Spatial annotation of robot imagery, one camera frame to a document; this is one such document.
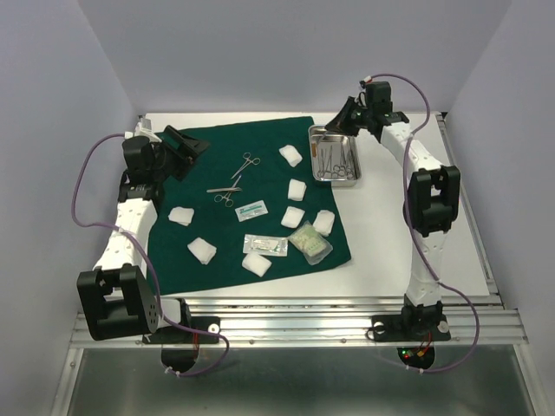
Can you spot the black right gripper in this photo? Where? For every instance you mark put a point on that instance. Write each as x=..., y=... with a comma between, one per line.
x=339, y=121

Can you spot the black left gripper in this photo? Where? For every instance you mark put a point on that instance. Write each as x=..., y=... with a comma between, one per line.
x=188, y=149

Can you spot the stainless steel tray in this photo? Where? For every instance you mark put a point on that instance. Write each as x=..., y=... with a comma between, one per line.
x=317, y=134

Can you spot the steel hemostat forceps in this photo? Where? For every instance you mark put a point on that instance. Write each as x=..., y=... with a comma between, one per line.
x=248, y=160
x=225, y=198

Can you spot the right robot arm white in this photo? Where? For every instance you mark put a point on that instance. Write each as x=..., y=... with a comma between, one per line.
x=431, y=205

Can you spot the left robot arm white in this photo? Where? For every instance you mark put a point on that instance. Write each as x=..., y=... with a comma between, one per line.
x=116, y=298

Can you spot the green surgical drape cloth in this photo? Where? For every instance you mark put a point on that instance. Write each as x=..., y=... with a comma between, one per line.
x=240, y=187

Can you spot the steel tweezers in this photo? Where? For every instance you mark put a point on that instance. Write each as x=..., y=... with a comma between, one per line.
x=230, y=188

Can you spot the white gauze pad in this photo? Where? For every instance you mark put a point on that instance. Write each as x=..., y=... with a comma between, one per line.
x=181, y=215
x=202, y=250
x=256, y=264
x=292, y=217
x=291, y=155
x=296, y=190
x=324, y=222

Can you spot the white blue-striped packet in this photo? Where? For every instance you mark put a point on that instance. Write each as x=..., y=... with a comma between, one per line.
x=251, y=211

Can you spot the white gauze pad top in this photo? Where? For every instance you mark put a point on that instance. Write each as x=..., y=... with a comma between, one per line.
x=291, y=155

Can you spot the white gauze pad lower left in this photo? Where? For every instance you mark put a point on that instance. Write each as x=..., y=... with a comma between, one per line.
x=202, y=250

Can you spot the white gauze pad upper right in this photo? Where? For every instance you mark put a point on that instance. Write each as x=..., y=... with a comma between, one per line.
x=296, y=190

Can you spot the white gauze pad middle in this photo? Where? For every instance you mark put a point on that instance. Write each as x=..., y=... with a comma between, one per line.
x=292, y=217

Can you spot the clear suture packet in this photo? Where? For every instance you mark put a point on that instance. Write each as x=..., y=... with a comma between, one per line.
x=265, y=245

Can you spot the white gauze pad bottom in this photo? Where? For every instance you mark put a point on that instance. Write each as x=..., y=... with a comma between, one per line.
x=256, y=264

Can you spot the clear bag of swabs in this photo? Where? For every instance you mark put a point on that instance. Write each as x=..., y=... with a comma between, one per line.
x=310, y=243

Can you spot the aluminium frame rail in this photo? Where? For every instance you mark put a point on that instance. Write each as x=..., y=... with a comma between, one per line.
x=294, y=322

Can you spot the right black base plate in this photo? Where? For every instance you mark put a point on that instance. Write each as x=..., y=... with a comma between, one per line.
x=394, y=328

